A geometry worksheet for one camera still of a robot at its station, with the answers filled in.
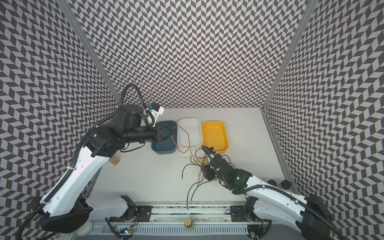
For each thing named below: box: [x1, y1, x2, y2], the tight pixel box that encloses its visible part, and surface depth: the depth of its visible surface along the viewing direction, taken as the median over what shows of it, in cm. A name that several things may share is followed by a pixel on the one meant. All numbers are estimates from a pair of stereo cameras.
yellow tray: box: [201, 120, 229, 154], surface depth 101 cm
